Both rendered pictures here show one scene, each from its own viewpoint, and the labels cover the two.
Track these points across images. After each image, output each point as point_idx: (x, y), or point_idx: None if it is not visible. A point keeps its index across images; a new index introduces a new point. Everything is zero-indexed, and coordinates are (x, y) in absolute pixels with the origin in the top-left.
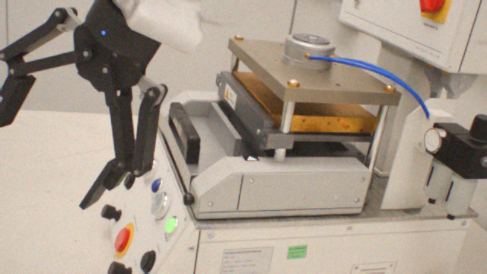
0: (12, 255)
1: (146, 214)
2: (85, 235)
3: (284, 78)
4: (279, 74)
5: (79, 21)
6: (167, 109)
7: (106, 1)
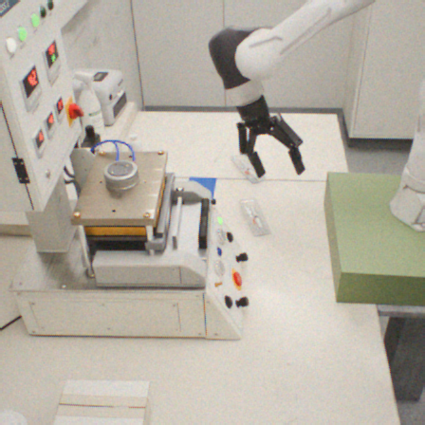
0: (301, 299)
1: (225, 258)
2: (258, 312)
3: (160, 158)
4: (158, 163)
5: (270, 116)
6: (201, 267)
7: (261, 95)
